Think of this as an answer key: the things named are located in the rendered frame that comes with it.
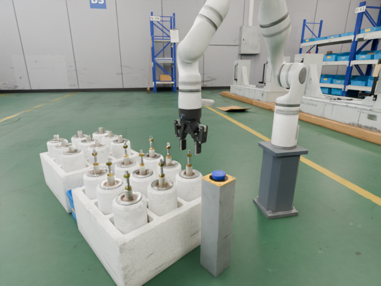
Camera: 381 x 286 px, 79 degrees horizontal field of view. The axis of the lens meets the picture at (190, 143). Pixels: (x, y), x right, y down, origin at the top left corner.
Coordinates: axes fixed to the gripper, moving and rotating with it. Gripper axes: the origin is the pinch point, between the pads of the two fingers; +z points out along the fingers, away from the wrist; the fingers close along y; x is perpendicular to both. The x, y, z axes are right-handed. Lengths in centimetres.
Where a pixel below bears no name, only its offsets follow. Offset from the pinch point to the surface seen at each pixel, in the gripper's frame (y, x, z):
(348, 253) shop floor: 46, 32, 35
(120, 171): -22.4, -15.2, 11.1
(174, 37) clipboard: -435, 369, -100
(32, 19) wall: -681, 116, -144
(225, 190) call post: 19.8, -5.7, 5.8
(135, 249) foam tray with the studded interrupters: 6.2, -27.0, 20.9
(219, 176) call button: 17.7, -6.2, 2.1
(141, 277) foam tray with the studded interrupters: 6.2, -26.1, 31.7
